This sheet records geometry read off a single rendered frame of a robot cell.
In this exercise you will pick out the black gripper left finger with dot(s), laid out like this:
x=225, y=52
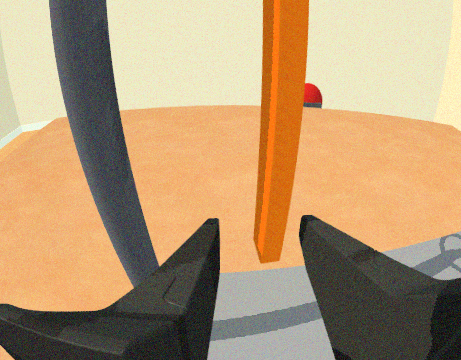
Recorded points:
x=167, y=317

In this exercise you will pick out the orange handle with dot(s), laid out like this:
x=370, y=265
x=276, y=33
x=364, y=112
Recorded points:
x=284, y=51

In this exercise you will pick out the grey wire rig with two posts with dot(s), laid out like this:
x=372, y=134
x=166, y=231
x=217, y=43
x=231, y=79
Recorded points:
x=270, y=314

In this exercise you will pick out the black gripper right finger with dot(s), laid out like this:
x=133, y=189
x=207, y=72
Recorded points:
x=373, y=307

